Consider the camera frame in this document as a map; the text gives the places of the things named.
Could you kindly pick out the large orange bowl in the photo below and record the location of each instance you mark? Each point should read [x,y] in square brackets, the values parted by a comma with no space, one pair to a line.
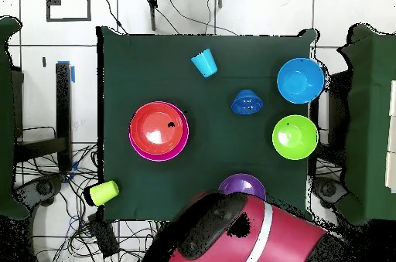
[154,119]

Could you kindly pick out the purple bowl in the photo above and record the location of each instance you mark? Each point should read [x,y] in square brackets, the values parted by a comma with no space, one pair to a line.
[243,183]

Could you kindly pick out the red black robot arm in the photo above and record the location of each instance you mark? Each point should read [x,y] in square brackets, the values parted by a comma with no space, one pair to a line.
[278,237]

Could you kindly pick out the pink bowl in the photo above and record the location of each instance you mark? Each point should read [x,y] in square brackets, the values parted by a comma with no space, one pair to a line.
[161,157]

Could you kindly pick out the small dark blue bowl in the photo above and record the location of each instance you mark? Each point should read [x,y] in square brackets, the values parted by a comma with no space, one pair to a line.
[247,102]

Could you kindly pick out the dark green table cloth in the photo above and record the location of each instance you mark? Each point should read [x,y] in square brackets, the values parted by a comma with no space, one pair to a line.
[216,73]

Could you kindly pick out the light blue cup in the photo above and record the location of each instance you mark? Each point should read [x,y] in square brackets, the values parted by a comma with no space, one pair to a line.
[204,64]

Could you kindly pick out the lime green bowl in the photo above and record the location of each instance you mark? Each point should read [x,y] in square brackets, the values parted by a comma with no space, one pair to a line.
[294,135]

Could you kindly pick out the light blue bowl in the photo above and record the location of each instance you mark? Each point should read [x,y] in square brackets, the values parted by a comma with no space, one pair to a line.
[300,81]

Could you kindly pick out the lime green cup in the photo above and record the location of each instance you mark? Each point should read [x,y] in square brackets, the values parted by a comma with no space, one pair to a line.
[103,193]

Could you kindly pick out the black tripod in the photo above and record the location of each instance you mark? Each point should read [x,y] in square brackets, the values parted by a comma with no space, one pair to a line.
[153,2]

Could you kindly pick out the black grey floor device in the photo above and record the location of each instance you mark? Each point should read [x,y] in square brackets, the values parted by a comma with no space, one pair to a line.
[328,189]
[43,187]

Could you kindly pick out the black power strip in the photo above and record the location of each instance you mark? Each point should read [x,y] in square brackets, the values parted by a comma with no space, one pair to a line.
[103,237]

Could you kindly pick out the green cloth side table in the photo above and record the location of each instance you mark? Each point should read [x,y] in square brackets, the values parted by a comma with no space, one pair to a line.
[371,119]
[6,119]

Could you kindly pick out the black metal frame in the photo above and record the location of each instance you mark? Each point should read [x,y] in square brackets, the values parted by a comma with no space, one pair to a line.
[63,119]

